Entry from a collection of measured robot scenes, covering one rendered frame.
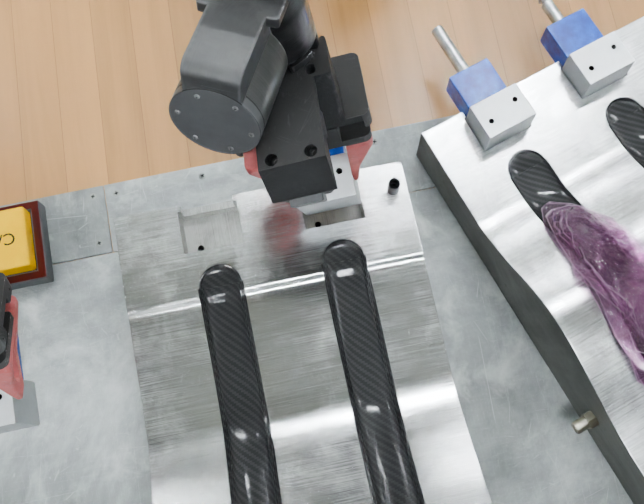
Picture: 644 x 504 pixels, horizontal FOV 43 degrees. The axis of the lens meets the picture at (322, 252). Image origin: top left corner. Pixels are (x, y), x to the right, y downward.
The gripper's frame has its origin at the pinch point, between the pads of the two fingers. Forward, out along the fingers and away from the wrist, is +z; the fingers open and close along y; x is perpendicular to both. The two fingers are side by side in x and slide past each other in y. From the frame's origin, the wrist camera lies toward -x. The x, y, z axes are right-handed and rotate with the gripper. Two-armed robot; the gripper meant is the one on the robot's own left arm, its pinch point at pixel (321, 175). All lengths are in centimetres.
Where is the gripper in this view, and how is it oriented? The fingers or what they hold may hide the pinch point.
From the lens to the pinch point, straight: 67.7
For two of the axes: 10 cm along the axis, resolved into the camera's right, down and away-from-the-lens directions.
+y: 9.7, -2.2, -1.1
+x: -1.2, -8.1, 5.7
